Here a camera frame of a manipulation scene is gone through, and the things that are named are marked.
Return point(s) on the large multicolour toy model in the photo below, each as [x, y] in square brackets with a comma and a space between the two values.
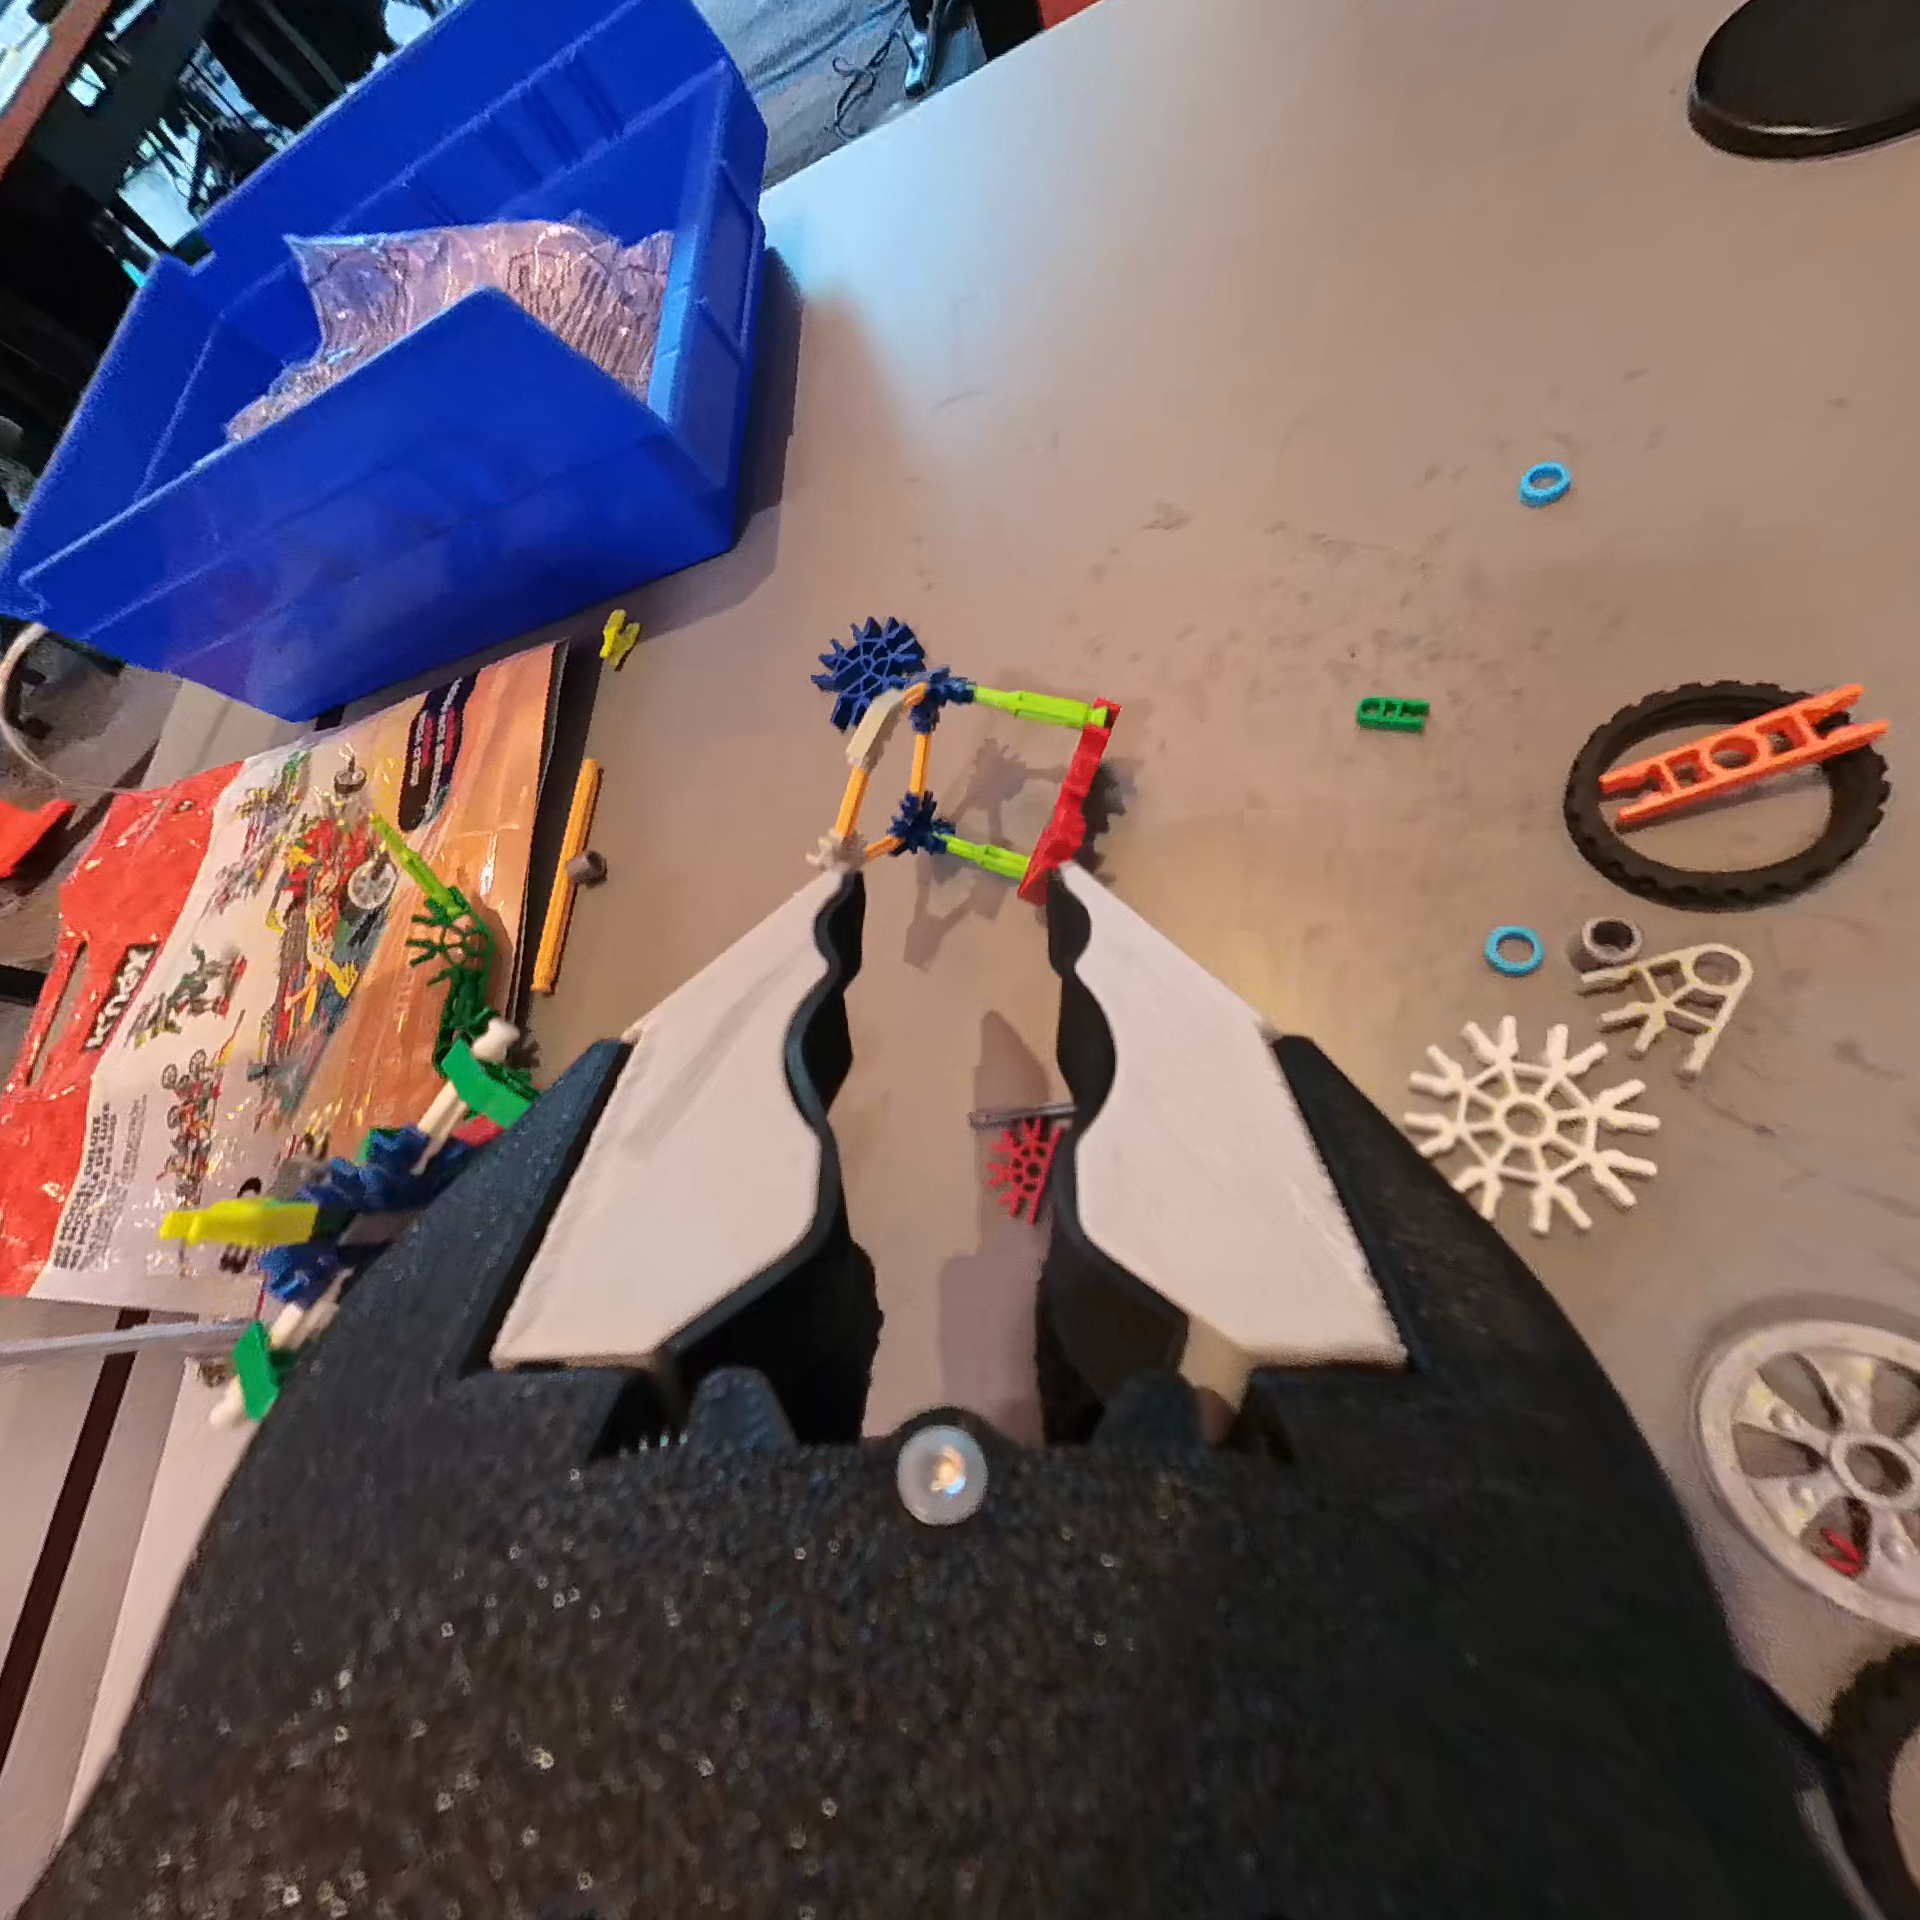
[488, 1089]

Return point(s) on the pale blue metal strut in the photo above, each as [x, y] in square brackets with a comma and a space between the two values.
[90, 1341]

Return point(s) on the small red snowflake connector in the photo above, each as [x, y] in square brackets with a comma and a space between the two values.
[1027, 1161]

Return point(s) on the red connector pair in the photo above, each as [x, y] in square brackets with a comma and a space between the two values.
[1072, 796]

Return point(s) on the small green clip connector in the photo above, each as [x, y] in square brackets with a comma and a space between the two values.
[1368, 714]

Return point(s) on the clear plastic bag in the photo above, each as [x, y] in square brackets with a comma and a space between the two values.
[452, 285]

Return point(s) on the long orange rod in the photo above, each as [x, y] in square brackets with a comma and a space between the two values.
[552, 945]

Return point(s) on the white snowflake connector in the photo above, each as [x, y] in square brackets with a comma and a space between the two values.
[1554, 1122]

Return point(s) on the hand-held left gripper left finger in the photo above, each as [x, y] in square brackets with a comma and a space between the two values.
[676, 1184]

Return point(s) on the orange ladder connector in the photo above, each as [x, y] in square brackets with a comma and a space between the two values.
[1636, 781]

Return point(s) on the black rubber tyre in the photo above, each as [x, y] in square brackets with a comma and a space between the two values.
[1868, 1740]
[1589, 810]

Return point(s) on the silver wheel hub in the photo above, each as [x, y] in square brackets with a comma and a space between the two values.
[1725, 1440]

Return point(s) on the small grey spacer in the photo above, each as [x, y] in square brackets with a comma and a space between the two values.
[587, 866]

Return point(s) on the lime yellow clip connector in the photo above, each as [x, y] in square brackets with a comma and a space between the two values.
[620, 638]

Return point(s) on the small toy rod frame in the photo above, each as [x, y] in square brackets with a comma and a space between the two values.
[916, 826]

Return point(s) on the black round pad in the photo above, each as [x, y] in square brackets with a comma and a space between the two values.
[1799, 89]

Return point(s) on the thin dark grey rod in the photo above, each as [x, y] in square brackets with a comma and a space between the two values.
[997, 1118]

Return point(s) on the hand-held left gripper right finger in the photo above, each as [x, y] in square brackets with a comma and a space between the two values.
[1215, 1170]

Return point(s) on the blue storage bin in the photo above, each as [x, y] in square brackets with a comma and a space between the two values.
[452, 495]

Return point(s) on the red metal frame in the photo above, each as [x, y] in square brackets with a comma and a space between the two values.
[31, 832]

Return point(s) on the ivory fan connector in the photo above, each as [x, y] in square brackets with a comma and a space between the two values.
[1734, 974]

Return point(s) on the printed toy set bag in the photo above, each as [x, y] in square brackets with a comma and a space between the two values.
[90, 974]

